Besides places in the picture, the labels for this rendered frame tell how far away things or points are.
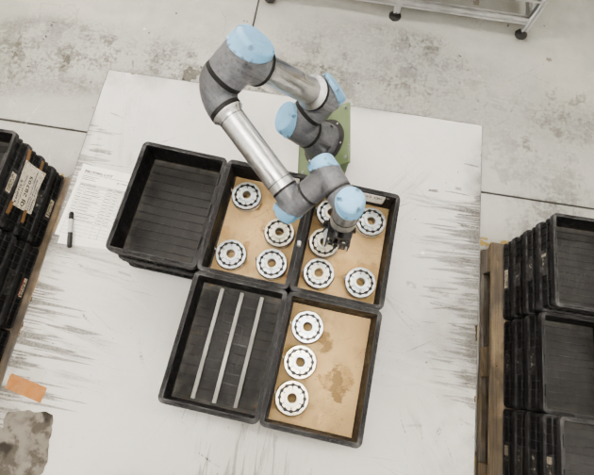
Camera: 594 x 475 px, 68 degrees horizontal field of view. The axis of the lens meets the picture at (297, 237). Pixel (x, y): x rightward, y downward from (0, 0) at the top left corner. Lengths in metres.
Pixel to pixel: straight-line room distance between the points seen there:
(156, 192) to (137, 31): 1.75
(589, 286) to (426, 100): 1.41
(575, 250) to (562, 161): 0.92
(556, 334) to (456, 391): 0.70
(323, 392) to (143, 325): 0.67
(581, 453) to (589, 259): 0.78
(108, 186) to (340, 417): 1.20
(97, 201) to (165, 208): 0.33
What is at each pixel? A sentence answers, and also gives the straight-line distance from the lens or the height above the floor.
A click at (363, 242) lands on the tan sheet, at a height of 0.83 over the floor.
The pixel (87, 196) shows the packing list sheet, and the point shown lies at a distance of 1.88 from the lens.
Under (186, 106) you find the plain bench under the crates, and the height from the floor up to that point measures 0.70.
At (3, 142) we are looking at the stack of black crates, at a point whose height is 0.49.
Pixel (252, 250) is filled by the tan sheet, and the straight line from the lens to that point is 1.52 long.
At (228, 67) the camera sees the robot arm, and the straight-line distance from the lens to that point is 1.22.
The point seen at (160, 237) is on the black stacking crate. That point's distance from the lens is 1.59.
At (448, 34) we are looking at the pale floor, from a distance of 3.30.
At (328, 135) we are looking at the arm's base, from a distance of 1.66.
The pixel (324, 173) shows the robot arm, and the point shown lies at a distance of 1.13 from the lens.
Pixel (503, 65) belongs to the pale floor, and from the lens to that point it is 3.28.
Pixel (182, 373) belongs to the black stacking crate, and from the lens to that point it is 1.49.
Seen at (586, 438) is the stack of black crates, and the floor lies 0.49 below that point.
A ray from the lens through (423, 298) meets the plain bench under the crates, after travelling 1.69.
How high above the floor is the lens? 2.29
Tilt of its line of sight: 72 degrees down
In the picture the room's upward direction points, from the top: 6 degrees clockwise
